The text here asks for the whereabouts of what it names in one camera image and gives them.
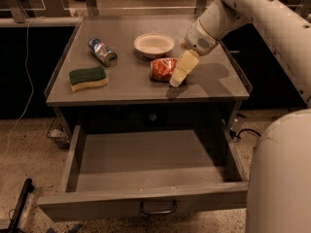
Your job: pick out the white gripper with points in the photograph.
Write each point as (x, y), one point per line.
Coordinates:
(198, 40)

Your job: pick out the red coke can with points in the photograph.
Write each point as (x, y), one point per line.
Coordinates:
(162, 68)

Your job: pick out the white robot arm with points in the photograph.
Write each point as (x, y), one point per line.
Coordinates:
(279, 189)

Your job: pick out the grey cabinet with top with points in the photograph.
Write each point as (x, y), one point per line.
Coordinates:
(208, 100)

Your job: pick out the blue silver soda can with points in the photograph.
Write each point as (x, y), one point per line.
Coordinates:
(107, 56)

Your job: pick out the open grey top drawer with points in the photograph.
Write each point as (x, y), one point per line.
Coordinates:
(109, 175)

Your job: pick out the white bowl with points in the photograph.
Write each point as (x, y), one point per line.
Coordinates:
(154, 45)

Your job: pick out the green yellow sponge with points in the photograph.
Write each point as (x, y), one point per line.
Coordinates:
(87, 78)

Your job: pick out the grey counter ledge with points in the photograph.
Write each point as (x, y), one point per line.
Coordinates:
(41, 22)

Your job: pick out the black bar on floor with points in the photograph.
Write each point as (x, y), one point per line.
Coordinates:
(27, 188)

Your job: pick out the wire basket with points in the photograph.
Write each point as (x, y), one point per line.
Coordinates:
(57, 135)

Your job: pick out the metal drawer handle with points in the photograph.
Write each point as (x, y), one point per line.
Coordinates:
(157, 208)

